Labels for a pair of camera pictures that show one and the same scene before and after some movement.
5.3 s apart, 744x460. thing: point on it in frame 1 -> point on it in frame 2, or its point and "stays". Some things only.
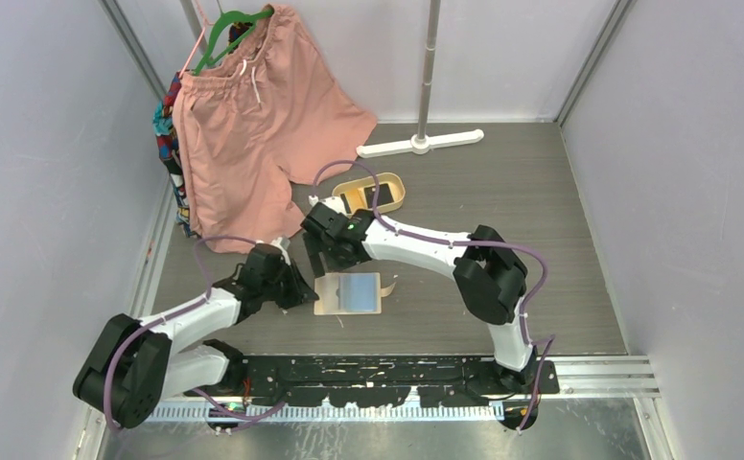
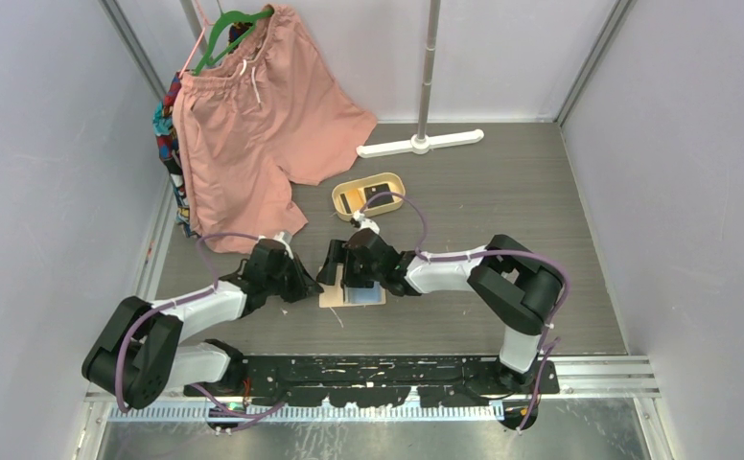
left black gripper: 300,290 stays
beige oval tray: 359,194 stays
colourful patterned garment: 164,124 stays
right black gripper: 313,250 -> 337,253
